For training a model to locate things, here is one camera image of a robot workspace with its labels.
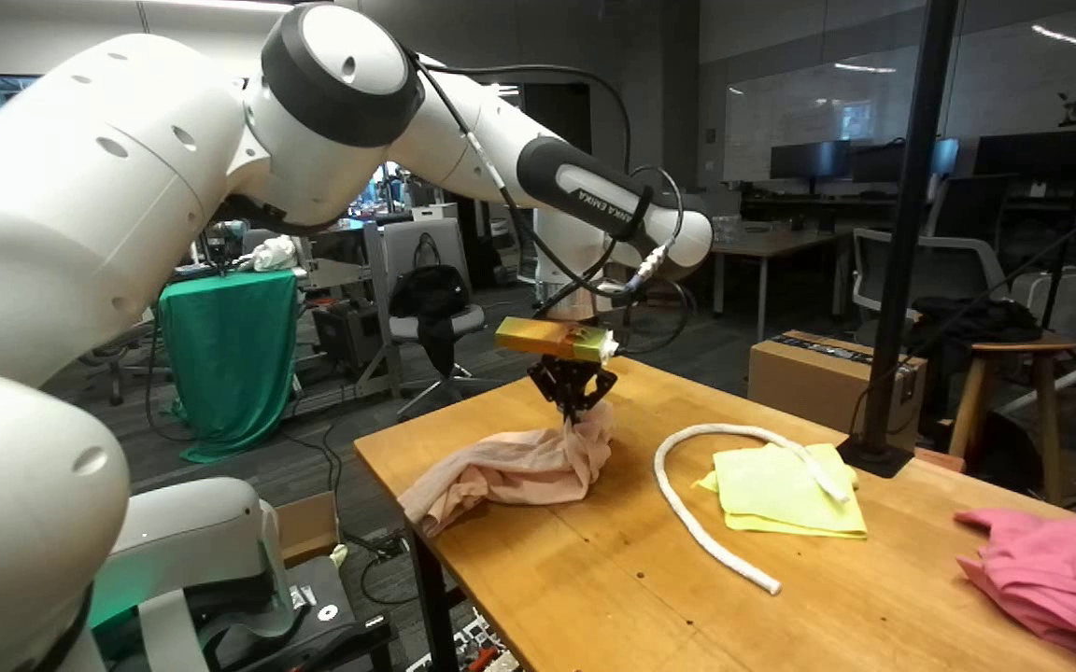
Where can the cardboard box on floor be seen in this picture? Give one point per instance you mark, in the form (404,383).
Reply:
(822,379)

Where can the yellow cloth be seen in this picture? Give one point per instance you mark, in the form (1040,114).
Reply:
(784,490)

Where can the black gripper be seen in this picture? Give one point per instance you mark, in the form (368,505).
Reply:
(569,376)

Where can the black background office chair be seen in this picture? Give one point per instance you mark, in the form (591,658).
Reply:
(434,307)

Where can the pale peach cloth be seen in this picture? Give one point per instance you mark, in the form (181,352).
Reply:
(513,468)

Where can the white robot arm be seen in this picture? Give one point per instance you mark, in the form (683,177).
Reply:
(123,150)

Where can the pink cloth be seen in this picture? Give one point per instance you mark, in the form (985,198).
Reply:
(1025,567)

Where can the green draped cloth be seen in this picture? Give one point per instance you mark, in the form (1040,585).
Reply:
(231,357)

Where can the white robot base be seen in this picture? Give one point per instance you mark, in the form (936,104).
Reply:
(81,546)

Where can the black camera pole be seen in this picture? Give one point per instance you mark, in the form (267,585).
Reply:
(870,444)

